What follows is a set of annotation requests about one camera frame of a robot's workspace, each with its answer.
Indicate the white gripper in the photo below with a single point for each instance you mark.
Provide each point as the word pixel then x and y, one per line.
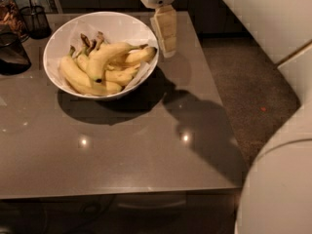
pixel 165 24

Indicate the yellow banana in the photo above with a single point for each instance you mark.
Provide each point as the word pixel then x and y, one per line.
pixel 121 75
pixel 81 82
pixel 147 54
pixel 105 53

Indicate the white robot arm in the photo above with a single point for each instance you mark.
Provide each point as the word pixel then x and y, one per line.
pixel 277 195

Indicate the white bowl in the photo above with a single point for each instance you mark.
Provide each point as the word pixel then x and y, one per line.
pixel 116 27

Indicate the black mesh pen cup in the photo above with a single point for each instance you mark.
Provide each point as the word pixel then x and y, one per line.
pixel 36 20

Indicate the jar with brown contents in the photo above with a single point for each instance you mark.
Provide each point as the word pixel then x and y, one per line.
pixel 10 16

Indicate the dark glass container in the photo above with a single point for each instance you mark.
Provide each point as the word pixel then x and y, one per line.
pixel 13 57

